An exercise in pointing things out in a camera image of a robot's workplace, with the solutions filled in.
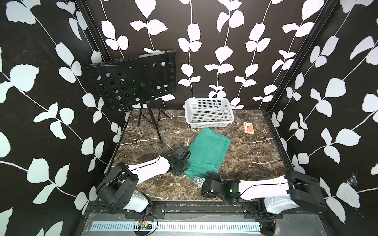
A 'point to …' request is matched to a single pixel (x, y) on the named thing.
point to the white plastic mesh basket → (208, 112)
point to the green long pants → (207, 151)
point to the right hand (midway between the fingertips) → (203, 179)
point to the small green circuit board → (143, 225)
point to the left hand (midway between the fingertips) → (189, 165)
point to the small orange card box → (248, 127)
